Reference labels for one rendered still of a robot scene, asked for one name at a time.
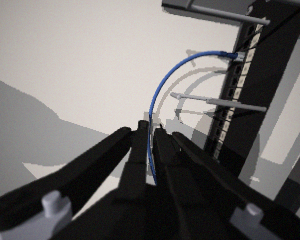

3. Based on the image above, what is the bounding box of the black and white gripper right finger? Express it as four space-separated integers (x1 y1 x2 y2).
150 112 300 240

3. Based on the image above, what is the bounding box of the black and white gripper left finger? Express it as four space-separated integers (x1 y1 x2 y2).
0 112 150 240

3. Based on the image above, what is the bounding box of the dark grey rack with cable rings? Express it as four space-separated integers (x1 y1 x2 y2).
161 0 300 214

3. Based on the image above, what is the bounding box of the blue cable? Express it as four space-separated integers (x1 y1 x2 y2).
147 51 228 186

